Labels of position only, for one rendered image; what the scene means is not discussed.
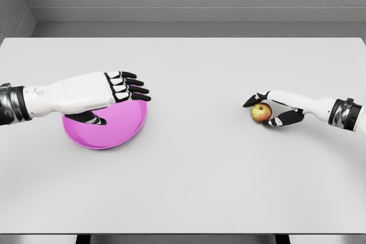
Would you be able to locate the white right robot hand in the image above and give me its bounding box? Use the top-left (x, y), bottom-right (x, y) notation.
top-left (242, 89), bottom-right (313, 127)

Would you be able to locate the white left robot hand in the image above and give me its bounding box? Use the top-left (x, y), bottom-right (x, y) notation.
top-left (55, 70), bottom-right (152, 126)

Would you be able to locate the red-yellow apple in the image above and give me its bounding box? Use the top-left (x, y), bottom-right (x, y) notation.
top-left (250, 102), bottom-right (272, 124)

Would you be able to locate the pink plate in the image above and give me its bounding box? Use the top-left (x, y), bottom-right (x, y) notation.
top-left (62, 99), bottom-right (149, 150)

